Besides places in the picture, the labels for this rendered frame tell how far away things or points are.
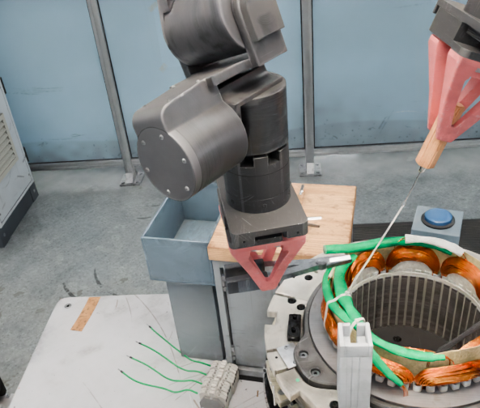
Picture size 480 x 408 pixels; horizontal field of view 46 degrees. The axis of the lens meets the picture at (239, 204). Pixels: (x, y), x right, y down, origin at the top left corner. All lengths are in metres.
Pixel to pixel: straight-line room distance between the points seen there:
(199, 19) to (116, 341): 0.80
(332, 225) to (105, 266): 1.87
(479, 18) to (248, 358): 0.67
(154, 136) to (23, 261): 2.45
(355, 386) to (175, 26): 0.34
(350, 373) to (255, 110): 0.25
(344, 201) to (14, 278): 2.04
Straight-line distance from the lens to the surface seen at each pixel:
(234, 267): 0.55
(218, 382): 0.96
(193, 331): 1.00
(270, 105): 0.43
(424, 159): 0.51
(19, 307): 2.56
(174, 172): 0.39
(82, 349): 1.12
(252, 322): 0.91
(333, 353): 0.60
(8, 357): 2.36
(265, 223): 0.46
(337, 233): 0.82
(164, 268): 0.88
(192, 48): 0.43
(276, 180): 0.46
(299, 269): 0.55
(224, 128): 0.39
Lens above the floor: 1.55
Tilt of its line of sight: 33 degrees down
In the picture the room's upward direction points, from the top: 6 degrees counter-clockwise
